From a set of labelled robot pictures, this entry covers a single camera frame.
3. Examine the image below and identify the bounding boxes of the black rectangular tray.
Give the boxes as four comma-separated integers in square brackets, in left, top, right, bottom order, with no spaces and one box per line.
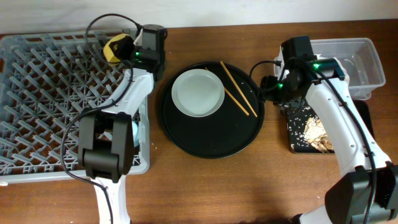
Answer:
[286,99,376,154]

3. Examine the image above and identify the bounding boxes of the light blue cup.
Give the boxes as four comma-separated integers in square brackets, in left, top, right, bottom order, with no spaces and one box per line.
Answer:
[132,121,139,147]

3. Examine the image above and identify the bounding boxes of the clear plastic bin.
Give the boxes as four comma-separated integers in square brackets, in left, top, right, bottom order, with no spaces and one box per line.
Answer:
[274,38,386,101]

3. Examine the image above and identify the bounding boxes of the white napkin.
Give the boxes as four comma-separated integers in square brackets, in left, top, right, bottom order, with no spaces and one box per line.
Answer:
[317,54,350,85]

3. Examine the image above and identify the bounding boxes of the grey dishwasher rack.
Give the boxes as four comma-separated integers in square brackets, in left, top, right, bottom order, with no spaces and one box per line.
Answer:
[0,28,150,184]

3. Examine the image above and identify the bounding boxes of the wooden chopstick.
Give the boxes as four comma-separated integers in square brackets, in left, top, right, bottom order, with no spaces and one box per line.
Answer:
[206,63,249,118]
[220,61,258,117]

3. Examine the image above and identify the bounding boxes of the food scraps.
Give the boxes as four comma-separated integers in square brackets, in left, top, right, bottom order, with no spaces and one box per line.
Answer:
[303,117,334,153]

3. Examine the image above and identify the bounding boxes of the round black tray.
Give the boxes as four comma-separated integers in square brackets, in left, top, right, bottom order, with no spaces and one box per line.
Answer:
[157,61,265,159]

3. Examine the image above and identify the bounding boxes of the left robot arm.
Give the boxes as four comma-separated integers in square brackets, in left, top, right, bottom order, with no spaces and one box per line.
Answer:
[60,22,168,223]

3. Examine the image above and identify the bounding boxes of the grey plate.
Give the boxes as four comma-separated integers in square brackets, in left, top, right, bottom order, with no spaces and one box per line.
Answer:
[172,68,225,118]

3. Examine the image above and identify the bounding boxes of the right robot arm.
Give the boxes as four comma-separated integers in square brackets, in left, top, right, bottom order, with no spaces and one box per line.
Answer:
[257,36,397,223]

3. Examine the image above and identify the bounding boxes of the yellow bowl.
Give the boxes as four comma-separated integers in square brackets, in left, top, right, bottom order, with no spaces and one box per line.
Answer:
[103,34,129,63]

